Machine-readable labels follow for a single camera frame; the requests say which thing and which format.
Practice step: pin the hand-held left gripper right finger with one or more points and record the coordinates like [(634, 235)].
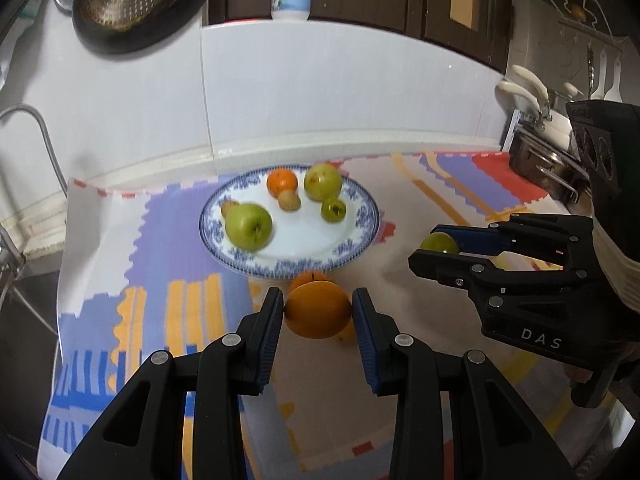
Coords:
[(369, 350)]

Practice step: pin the green apple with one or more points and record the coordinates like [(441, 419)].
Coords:
[(248, 226), (323, 181)]

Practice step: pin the steel pot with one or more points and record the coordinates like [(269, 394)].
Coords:
[(545, 165)]

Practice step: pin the small green tomato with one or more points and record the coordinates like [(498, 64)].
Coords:
[(440, 243), (333, 209)]

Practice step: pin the white dish rack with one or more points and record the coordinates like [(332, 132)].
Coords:
[(515, 125)]

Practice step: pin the steel kitchen sink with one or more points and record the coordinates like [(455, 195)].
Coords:
[(25, 360)]

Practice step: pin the black frying pan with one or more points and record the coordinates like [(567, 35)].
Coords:
[(150, 35)]

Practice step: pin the dark brown window frame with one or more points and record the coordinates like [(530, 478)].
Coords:
[(390, 0)]

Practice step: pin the chrome spring faucet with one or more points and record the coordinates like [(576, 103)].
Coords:
[(9, 255)]

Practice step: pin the colourful patterned table mat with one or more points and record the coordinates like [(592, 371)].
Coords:
[(165, 240)]

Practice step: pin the chrome gooseneck faucet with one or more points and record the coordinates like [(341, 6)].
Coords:
[(42, 130)]

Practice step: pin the orange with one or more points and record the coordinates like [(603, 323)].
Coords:
[(317, 312), (282, 182), (310, 278)]

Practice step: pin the white pot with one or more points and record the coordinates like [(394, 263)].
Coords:
[(557, 130)]

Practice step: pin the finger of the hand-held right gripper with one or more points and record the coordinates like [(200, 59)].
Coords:
[(450, 265), (480, 240)]

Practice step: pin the small brown fruit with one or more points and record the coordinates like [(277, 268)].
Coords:
[(230, 207), (289, 201)]

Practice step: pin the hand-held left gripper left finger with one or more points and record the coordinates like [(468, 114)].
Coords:
[(265, 347)]

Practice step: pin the blue rimmed white plate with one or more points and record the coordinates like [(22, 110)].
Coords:
[(300, 242)]

